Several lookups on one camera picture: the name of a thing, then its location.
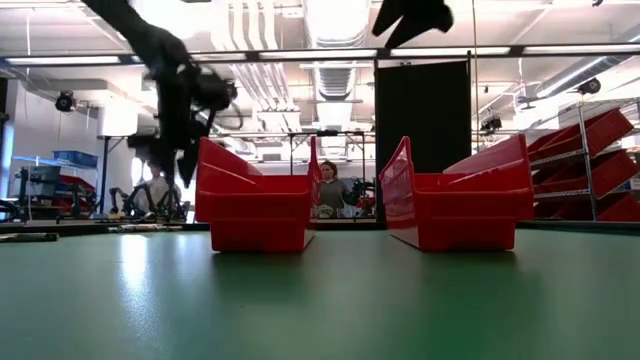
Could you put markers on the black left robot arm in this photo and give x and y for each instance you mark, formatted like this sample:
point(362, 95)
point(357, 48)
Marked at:
point(145, 40)

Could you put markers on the white square ceiling box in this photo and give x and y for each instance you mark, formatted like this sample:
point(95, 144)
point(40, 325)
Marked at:
point(117, 120)

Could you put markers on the grey spiral ceiling duct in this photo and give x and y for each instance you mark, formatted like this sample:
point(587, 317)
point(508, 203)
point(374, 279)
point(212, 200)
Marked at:
point(600, 62)

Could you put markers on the red plastic bin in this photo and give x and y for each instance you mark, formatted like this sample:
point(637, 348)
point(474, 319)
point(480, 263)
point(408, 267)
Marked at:
point(260, 220)
point(470, 220)

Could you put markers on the white ribbed ceiling duct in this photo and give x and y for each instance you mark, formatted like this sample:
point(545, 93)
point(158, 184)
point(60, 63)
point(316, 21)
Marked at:
point(335, 80)

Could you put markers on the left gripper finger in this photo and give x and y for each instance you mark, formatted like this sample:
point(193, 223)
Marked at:
point(167, 162)
point(189, 165)

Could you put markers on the person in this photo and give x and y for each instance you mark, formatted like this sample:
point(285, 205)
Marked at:
point(157, 192)
point(332, 192)

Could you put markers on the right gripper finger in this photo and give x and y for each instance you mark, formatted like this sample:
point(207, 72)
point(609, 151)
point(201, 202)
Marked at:
point(385, 20)
point(405, 35)

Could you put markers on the green table mat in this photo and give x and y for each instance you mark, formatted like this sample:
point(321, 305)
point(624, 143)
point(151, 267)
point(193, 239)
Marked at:
point(320, 300)

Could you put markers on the red shelf bin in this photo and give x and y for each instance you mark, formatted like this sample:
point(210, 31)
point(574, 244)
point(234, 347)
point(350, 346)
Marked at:
point(615, 172)
point(620, 210)
point(600, 132)

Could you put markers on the white ceiling light strip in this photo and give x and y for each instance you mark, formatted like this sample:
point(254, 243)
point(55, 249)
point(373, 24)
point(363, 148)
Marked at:
point(320, 54)
point(450, 51)
point(575, 49)
point(62, 60)
point(225, 56)

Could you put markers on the white ceiling pipe bundle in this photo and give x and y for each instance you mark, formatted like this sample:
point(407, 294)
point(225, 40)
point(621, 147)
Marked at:
point(265, 90)

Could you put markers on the small background robot arm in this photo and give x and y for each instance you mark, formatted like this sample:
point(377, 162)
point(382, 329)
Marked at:
point(122, 200)
point(362, 195)

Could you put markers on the black standing panel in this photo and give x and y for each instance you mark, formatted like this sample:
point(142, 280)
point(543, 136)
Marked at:
point(425, 100)

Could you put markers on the black ceiling projector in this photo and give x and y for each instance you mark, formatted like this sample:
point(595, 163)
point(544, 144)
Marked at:
point(491, 125)

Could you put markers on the blue storage bin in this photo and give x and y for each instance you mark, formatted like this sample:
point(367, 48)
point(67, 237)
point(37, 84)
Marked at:
point(75, 159)

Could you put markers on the metal shelf rack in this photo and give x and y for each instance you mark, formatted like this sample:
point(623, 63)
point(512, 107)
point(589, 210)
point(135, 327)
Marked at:
point(589, 175)

